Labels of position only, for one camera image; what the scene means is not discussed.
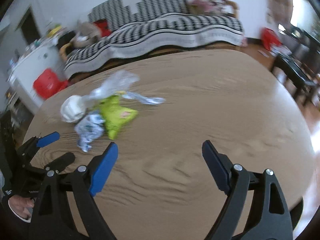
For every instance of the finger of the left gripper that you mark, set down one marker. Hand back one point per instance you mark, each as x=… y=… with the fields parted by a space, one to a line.
x=48 y=139

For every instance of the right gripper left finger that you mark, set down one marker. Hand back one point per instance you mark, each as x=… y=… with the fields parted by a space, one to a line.
x=52 y=217

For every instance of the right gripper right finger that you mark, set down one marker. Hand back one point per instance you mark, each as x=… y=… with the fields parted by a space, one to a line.
x=269 y=216

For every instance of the silver foil wrapper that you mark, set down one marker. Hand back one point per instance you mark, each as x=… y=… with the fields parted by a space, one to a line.
x=89 y=128

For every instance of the yellow green snack bag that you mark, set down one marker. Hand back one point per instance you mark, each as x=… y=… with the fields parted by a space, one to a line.
x=115 y=115

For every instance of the clear plastic bag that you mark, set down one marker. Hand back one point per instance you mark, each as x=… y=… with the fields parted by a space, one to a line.
x=117 y=82

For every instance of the torn silver wrapper strip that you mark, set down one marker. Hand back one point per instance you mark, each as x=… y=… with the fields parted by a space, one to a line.
x=143 y=99

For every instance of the person's left hand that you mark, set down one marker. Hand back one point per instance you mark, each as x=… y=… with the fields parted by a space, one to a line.
x=21 y=207

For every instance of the white cabinet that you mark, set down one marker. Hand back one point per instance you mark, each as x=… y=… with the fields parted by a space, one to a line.
x=28 y=69

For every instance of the brown plush toy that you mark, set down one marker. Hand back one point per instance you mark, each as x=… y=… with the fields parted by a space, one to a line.
x=87 y=34

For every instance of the red cushion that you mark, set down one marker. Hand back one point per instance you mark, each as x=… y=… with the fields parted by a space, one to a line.
x=103 y=27

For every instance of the dark side table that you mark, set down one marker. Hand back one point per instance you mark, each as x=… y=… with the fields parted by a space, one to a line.
x=300 y=65

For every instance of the black white striped sofa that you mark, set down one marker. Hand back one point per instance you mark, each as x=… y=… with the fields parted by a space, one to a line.
x=141 y=26

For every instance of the red plastic bag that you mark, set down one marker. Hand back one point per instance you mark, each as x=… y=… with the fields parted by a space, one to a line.
x=269 y=38

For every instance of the floral cushion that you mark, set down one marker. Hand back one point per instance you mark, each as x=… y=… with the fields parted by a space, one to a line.
x=207 y=7

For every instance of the checked curtain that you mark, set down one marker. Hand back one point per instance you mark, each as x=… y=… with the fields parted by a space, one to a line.
x=281 y=11

